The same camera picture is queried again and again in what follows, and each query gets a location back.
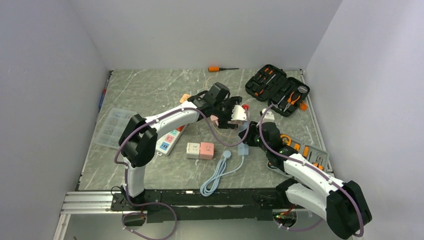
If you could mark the grey tool case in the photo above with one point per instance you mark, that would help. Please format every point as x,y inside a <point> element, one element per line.
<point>315,155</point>

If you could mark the aluminium rail frame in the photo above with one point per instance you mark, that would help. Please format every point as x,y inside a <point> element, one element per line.
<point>87,215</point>

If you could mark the black tool case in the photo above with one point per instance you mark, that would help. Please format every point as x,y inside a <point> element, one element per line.
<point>273,85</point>

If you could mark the pink cube socket adapter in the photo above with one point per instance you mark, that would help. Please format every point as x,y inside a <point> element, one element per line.
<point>206,151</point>

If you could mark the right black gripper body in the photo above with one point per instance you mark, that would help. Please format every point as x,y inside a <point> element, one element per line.
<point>253,139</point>

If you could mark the orange pliers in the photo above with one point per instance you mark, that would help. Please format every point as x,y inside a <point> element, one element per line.
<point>293,98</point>

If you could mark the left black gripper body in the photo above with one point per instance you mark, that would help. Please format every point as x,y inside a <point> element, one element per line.
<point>223,111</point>

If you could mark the orange handled screwdriver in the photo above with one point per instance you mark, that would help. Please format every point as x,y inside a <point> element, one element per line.
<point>214,69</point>

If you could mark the white cube socket adapter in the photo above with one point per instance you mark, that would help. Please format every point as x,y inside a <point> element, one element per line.
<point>193,150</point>

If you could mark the orange tape measure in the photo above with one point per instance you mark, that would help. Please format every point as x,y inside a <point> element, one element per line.
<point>286,139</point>

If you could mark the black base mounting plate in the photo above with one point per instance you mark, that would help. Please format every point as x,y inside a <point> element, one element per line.
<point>161,205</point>

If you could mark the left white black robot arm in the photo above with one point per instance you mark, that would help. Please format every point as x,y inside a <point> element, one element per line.
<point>137,144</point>

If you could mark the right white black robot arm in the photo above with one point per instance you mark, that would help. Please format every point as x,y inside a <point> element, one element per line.
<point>341,204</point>

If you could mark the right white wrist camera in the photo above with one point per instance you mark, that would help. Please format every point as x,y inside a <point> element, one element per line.
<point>267,116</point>

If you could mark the blue red pen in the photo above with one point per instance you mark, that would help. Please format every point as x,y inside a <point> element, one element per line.
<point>102,96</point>

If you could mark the beige orange cube adapter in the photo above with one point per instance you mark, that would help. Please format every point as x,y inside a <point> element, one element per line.
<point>184,98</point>

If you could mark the white power strip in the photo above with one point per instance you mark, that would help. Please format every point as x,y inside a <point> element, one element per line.
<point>166,143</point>

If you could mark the clear plastic screw box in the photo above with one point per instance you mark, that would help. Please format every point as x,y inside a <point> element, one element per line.
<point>113,127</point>

